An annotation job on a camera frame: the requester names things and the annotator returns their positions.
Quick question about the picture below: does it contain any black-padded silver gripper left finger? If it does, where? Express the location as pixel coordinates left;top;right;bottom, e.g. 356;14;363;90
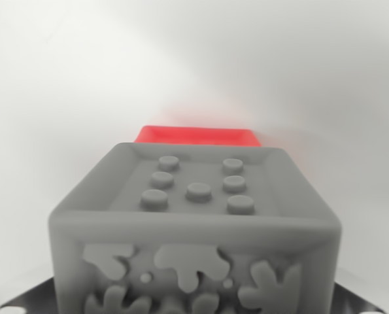
0;276;63;314

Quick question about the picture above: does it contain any black-padded silver gripper right finger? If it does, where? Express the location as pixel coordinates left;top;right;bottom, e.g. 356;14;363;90
330;283;388;314

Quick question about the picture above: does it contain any grey embossed plastic cube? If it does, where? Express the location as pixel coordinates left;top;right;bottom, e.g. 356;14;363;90
46;141;343;314

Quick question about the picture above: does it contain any red plastic cube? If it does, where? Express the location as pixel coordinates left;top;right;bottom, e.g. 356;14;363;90
132;125;263;148

